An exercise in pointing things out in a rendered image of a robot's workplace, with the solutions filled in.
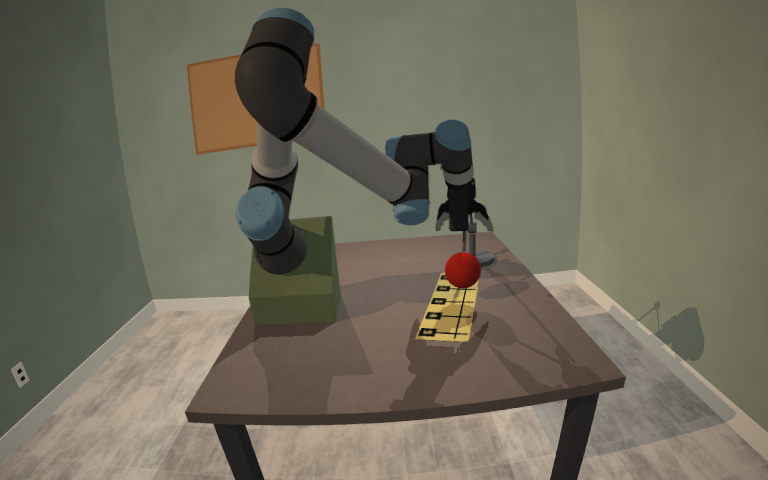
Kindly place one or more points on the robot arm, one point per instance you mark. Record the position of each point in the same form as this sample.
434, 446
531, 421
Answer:
268, 80

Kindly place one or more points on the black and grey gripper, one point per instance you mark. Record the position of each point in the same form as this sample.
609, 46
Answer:
479, 209

